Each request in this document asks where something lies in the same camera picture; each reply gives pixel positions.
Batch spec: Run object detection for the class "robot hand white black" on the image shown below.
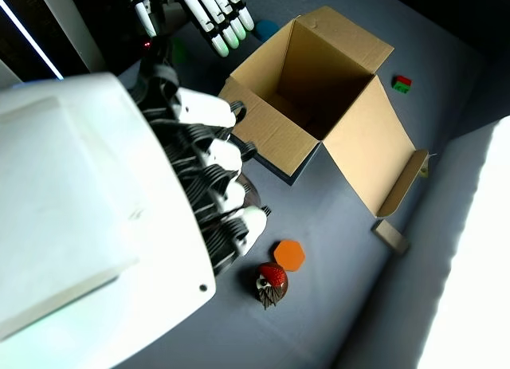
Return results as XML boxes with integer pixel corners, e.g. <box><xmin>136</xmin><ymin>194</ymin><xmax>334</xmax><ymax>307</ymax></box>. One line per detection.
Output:
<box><xmin>122</xmin><ymin>0</ymin><xmax>256</xmax><ymax>59</ymax></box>
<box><xmin>0</xmin><ymin>61</ymin><xmax>273</xmax><ymax>342</ymax></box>

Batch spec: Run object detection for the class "dark brown bottle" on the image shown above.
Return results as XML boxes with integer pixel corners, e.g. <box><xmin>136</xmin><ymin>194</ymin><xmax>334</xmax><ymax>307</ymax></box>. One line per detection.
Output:
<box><xmin>234</xmin><ymin>171</ymin><xmax>264</xmax><ymax>210</ymax></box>

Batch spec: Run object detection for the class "open cardboard box blue base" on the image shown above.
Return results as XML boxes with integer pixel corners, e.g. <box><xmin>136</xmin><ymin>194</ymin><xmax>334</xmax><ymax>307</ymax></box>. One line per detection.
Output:
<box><xmin>218</xmin><ymin>5</ymin><xmax>430</xmax><ymax>218</ymax></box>

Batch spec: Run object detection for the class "teal round block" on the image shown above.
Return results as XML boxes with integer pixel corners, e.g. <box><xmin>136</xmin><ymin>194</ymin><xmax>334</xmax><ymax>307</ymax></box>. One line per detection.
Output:
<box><xmin>254</xmin><ymin>20</ymin><xmax>280</xmax><ymax>42</ymax></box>

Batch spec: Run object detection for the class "red and green block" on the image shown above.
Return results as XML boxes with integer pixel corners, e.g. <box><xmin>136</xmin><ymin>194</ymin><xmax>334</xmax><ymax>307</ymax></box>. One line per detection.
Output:
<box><xmin>391</xmin><ymin>75</ymin><xmax>413</xmax><ymax>94</ymax></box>

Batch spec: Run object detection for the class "toy chocolate cake with strawberry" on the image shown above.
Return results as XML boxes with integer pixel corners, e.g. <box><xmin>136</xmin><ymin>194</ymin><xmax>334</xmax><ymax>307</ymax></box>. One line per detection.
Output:
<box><xmin>254</xmin><ymin>261</ymin><xmax>288</xmax><ymax>310</ymax></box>

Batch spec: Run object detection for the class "orange hexagon block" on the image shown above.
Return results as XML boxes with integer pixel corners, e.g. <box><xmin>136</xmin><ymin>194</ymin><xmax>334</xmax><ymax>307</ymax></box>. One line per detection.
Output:
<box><xmin>273</xmin><ymin>239</ymin><xmax>307</xmax><ymax>273</ymax></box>

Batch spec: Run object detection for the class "small pale yellow toy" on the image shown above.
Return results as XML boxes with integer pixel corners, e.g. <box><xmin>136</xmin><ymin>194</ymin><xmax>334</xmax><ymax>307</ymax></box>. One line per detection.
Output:
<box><xmin>418</xmin><ymin>153</ymin><xmax>435</xmax><ymax>179</ymax></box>

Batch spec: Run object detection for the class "grey table cloth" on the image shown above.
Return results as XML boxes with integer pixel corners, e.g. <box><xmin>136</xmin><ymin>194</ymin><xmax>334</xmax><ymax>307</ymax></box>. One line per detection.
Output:
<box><xmin>111</xmin><ymin>0</ymin><xmax>499</xmax><ymax>369</ymax></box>

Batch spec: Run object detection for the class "grey-brown rectangular wooden block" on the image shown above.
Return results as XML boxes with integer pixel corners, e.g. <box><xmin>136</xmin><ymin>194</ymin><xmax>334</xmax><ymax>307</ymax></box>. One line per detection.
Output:
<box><xmin>372</xmin><ymin>219</ymin><xmax>411</xmax><ymax>255</ymax></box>

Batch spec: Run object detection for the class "white frame post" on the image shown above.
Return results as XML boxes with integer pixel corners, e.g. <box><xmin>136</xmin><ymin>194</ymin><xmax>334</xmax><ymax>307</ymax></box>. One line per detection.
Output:
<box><xmin>35</xmin><ymin>0</ymin><xmax>107</xmax><ymax>77</ymax></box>

